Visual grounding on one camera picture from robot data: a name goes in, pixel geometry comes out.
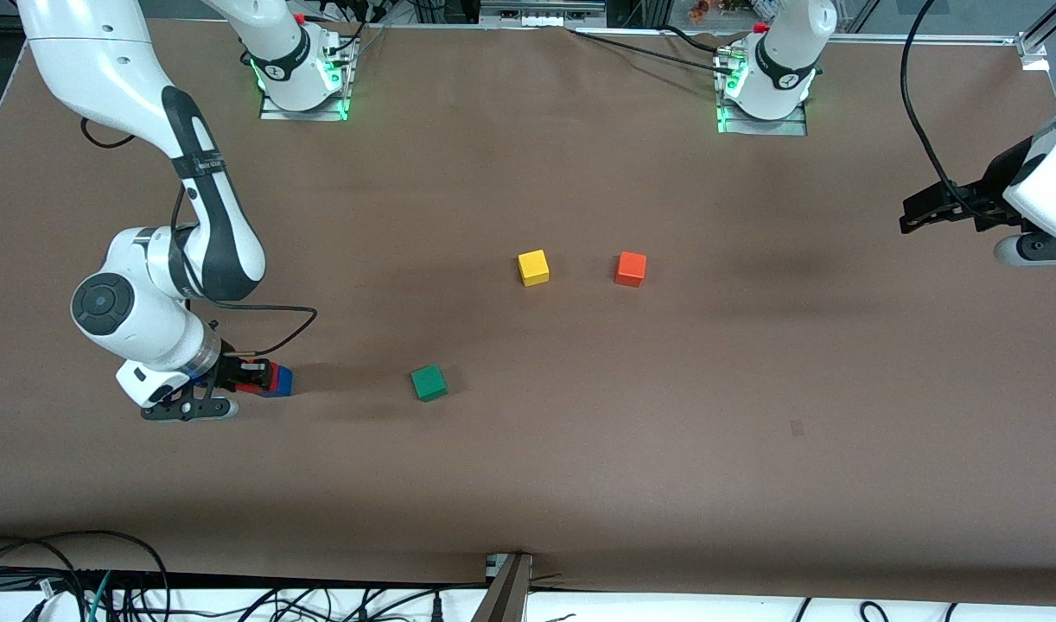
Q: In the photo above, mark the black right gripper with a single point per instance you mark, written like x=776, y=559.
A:
x=226, y=371

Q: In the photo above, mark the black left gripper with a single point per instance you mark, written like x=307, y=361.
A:
x=991, y=197

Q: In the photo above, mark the red wooden block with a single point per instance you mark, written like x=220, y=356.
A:
x=274, y=378

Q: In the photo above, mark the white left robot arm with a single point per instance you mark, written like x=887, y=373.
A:
x=783, y=52

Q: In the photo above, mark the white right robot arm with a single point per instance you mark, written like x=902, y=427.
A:
x=104, y=69

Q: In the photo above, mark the blue wooden block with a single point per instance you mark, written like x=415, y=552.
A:
x=284, y=382

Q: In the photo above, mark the green wooden block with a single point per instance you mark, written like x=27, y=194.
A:
x=429, y=383

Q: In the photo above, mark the yellow wooden block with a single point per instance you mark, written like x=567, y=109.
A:
x=533, y=269

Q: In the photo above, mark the orange wooden block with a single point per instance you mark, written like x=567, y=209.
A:
x=630, y=269

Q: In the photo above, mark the diagonal aluminium profile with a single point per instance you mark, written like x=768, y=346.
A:
x=1055, y=22

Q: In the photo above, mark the table cover sheet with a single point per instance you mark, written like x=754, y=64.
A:
x=528, y=475

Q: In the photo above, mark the small orange figurine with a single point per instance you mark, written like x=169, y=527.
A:
x=699, y=10

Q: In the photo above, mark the aluminium strut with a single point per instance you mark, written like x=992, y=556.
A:
x=506, y=596

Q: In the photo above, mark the white grey device box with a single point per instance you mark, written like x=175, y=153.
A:
x=541, y=17

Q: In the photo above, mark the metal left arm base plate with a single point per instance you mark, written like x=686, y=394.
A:
x=792, y=130

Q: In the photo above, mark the aluminium frame rail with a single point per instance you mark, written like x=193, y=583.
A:
x=969, y=39

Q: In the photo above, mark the aluminium corner bracket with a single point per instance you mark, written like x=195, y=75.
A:
x=1033, y=53

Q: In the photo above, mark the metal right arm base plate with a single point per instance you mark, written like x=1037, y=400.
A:
x=273, y=115

